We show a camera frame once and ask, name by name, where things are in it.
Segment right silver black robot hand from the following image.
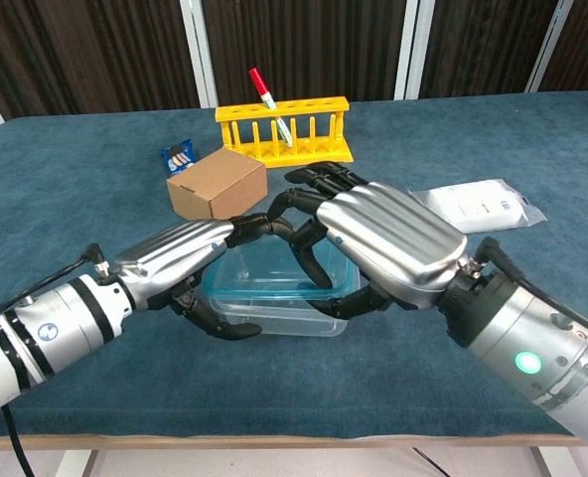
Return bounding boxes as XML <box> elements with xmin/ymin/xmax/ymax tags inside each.
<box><xmin>266</xmin><ymin>161</ymin><xmax>469</xmax><ymax>321</ymax></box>

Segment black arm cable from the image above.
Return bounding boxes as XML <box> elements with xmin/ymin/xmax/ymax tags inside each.
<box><xmin>0</xmin><ymin>241</ymin><xmax>107</xmax><ymax>477</ymax></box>
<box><xmin>475</xmin><ymin>236</ymin><xmax>588</xmax><ymax>344</ymax></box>

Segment teal fabric table cover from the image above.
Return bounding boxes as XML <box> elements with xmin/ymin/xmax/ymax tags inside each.
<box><xmin>0</xmin><ymin>88</ymin><xmax>588</xmax><ymax>440</ymax></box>

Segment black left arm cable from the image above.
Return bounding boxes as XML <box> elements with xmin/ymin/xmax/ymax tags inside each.
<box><xmin>0</xmin><ymin>241</ymin><xmax>107</xmax><ymax>477</ymax></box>

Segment yellow test tube rack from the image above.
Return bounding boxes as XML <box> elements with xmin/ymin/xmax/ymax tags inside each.
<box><xmin>214</xmin><ymin>95</ymin><xmax>356</xmax><ymax>169</ymax></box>

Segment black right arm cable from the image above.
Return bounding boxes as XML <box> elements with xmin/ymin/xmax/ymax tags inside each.
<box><xmin>475</xmin><ymin>236</ymin><xmax>588</xmax><ymax>344</ymax></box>

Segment clear blue plastic container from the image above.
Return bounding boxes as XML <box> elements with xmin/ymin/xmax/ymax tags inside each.
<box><xmin>198</xmin><ymin>241</ymin><xmax>364</xmax><ymax>319</ymax></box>

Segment black floor cable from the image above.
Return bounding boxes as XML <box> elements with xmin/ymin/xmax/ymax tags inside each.
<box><xmin>411</xmin><ymin>446</ymin><xmax>452</xmax><ymax>477</ymax></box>

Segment blue cookie snack packet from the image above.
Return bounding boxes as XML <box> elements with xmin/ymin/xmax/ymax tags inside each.
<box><xmin>160</xmin><ymin>138</ymin><xmax>198</xmax><ymax>177</ymax></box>

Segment brown cardboard box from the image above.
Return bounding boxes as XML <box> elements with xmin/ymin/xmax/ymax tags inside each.
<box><xmin>166</xmin><ymin>147</ymin><xmax>269</xmax><ymax>221</ymax></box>

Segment red capped test tube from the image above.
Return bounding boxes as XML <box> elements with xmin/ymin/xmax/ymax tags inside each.
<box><xmin>247</xmin><ymin>67</ymin><xmax>295</xmax><ymax>148</ymax></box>

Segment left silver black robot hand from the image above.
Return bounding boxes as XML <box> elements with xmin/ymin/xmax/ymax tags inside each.
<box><xmin>110</xmin><ymin>212</ymin><xmax>295</xmax><ymax>342</ymax></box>

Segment white wet wipes pack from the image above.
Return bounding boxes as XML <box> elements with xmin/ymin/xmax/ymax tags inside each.
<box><xmin>407</xmin><ymin>178</ymin><xmax>549</xmax><ymax>236</ymax></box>

